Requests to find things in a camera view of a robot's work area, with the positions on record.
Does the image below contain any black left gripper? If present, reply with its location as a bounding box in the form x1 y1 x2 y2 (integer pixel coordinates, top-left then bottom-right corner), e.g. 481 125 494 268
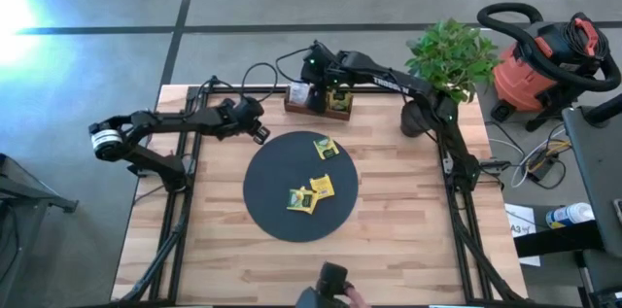
216 103 271 146

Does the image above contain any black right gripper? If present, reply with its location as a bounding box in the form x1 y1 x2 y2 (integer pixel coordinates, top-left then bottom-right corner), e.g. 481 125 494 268
300 62 344 115

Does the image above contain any white tea packet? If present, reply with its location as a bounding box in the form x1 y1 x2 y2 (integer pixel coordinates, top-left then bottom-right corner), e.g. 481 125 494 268
290 82 312 108

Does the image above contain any green yellow tea packet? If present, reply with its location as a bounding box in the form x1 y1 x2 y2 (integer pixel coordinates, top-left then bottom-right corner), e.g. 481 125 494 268
329 89 354 114
313 136 341 161
286 187 317 213

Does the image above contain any wooden tea organizer box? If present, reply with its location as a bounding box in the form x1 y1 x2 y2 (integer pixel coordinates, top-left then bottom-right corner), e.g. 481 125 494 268
284 83 355 122

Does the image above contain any round dark woven placemat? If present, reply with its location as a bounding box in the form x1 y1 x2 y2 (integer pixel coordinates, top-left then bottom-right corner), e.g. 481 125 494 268
242 130 360 244

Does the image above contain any green plant in black pot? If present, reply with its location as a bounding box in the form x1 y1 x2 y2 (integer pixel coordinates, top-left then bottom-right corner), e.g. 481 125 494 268
400 17 501 138

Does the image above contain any black handheld device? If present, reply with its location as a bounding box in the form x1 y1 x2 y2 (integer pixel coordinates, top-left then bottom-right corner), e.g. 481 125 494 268
295 261 355 308

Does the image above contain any person's hand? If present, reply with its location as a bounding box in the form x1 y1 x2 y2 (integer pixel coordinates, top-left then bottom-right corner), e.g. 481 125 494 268
345 287 371 308

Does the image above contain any orange black shop vacuum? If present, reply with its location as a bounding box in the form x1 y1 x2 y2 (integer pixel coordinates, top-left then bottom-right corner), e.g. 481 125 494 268
475 1 622 132

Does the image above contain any white paper sheet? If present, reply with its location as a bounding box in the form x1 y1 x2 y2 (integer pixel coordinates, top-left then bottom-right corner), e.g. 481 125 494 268
503 202 542 268

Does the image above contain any black power brick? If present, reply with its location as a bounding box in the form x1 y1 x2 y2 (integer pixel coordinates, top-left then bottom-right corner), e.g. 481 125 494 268
527 154 555 184

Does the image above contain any black floor stand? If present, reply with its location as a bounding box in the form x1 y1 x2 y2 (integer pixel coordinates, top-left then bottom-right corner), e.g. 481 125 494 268
0 152 79 308

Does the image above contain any white blue bottle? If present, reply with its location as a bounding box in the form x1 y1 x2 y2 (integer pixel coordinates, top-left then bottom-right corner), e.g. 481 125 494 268
544 201 596 230

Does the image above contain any black cart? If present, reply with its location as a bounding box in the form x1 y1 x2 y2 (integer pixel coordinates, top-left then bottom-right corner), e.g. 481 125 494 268
513 93 622 308

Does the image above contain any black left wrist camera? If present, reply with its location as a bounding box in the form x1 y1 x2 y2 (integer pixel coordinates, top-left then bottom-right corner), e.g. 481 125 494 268
240 96 267 122

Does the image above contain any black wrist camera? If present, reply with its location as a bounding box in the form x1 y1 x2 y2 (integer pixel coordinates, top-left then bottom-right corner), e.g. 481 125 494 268
303 40 337 64
240 96 267 122

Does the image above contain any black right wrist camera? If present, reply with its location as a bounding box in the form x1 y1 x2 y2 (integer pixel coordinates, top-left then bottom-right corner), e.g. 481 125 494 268
303 40 337 64

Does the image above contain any black right camera cable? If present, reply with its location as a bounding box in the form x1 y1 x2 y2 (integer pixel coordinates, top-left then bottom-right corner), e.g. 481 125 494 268
275 45 317 84

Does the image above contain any black camera cable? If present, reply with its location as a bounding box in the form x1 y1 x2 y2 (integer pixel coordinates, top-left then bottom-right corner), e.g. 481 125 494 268
241 61 279 104
275 45 317 84

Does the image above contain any black left camera cable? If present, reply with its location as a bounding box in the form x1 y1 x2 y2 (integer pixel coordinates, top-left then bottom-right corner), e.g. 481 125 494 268
241 61 279 104

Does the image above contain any yellow cable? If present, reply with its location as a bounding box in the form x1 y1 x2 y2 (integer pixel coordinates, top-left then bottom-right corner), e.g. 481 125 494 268
529 138 572 173

